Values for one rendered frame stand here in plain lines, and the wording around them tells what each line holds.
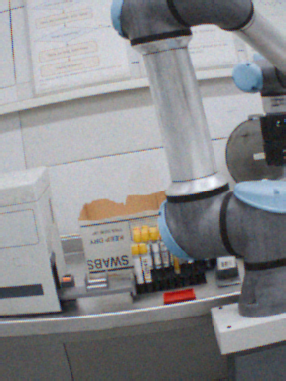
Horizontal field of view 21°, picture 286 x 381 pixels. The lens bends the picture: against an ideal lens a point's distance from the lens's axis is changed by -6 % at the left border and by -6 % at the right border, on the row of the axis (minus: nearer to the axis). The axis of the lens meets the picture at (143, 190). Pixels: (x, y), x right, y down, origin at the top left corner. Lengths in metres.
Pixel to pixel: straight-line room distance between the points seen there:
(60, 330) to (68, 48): 0.92
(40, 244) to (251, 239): 0.53
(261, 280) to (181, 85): 0.37
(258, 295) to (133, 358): 1.14
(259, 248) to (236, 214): 0.07
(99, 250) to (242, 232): 0.70
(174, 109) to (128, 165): 0.93
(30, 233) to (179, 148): 0.44
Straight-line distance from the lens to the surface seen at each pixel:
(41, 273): 1.72
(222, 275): 1.76
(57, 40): 2.29
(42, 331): 1.72
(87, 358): 2.46
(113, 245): 1.99
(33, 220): 1.69
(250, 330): 1.32
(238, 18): 1.38
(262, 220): 1.34
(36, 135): 2.31
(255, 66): 1.68
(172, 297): 1.73
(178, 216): 1.42
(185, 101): 1.39
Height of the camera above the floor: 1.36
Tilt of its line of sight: 8 degrees down
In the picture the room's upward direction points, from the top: 9 degrees counter-clockwise
